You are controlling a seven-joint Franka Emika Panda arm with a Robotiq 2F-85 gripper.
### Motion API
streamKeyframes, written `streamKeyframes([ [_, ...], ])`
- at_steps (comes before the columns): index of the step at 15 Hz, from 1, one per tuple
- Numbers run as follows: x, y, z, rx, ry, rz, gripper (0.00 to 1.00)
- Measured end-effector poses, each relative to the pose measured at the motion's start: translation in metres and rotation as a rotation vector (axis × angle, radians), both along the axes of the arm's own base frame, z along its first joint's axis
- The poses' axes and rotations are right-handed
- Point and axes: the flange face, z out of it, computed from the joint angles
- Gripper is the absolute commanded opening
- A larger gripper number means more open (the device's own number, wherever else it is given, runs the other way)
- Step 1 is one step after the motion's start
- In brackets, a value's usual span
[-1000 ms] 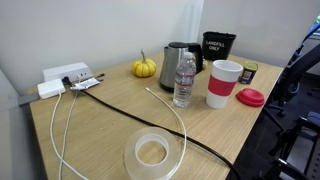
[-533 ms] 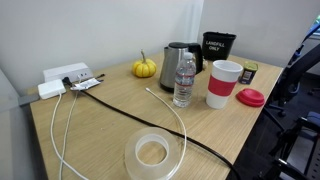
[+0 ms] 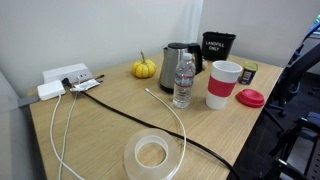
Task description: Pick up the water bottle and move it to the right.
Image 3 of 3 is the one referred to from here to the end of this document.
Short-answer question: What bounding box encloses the clear plastic water bottle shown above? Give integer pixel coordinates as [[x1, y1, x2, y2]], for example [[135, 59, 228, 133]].
[[172, 52, 197, 110]]

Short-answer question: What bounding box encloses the stainless steel electric kettle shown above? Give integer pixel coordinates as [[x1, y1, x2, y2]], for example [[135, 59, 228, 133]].
[[158, 42, 203, 94]]

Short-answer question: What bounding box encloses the small yellow pumpkin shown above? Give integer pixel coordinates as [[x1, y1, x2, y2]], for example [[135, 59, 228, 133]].
[[131, 49, 157, 79]]

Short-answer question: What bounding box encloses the white cup with red sleeve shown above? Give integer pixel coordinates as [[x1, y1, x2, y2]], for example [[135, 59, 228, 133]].
[[205, 60, 244, 111]]

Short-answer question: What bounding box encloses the black landfill only bin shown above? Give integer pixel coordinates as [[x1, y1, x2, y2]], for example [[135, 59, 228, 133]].
[[201, 31, 237, 62]]

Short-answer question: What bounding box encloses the clear tape roll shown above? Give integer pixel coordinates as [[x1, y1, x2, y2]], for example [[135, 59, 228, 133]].
[[123, 128, 181, 180]]

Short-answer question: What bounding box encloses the silver foil wrapper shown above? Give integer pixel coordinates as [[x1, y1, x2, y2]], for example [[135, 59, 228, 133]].
[[69, 78, 102, 93]]

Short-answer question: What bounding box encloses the red cup lid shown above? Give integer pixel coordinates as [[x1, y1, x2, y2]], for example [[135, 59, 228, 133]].
[[235, 88, 266, 109]]

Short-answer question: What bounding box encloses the white outlet box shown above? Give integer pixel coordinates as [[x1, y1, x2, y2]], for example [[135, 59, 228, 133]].
[[42, 63, 93, 84]]

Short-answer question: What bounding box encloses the white power adapter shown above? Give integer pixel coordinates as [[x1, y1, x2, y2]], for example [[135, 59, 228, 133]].
[[36, 79, 67, 102]]

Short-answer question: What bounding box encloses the black office chair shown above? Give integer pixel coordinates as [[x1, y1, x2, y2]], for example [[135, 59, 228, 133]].
[[264, 23, 320, 118]]

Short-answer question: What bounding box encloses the black chair with blue seat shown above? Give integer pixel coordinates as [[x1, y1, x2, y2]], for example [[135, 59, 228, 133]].
[[256, 111, 320, 180]]

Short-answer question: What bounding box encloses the white cable with loose tip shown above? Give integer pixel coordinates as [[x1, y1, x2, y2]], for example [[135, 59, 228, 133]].
[[144, 87, 188, 174]]

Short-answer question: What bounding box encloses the black power cable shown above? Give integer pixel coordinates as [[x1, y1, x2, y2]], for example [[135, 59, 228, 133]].
[[61, 77, 241, 180]]

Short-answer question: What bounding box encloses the thin white cable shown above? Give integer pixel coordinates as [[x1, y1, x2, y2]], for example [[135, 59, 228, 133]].
[[58, 75, 83, 180]]

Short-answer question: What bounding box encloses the white adapter cable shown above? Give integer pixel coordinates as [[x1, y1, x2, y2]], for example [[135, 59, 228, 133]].
[[49, 93, 86, 180]]

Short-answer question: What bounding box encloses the grey table edge bracket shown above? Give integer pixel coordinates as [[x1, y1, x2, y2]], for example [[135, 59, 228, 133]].
[[18, 94, 40, 108]]

